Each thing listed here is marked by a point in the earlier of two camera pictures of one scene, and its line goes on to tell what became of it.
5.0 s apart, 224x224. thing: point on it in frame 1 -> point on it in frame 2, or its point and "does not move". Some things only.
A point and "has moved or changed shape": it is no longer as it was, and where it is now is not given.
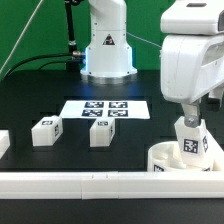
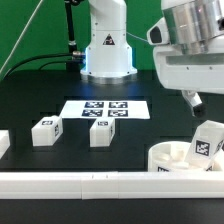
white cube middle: x=101 y=132 does not move
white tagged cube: x=47 y=130 does not move
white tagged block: x=195 y=144 has moved or changed shape
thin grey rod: x=26 y=27 does not move
